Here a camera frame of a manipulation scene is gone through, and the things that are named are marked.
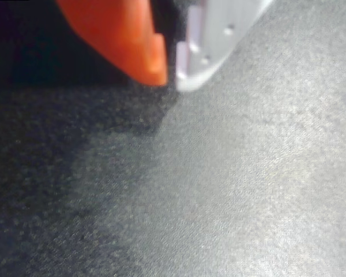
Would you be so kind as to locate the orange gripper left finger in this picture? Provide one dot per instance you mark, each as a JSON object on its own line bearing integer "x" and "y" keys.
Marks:
{"x": 118, "y": 31}

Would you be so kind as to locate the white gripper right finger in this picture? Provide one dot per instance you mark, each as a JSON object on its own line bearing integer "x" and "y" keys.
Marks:
{"x": 213, "y": 34}

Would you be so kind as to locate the dark grey table mat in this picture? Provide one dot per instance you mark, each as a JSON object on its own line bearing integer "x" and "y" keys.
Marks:
{"x": 219, "y": 187}

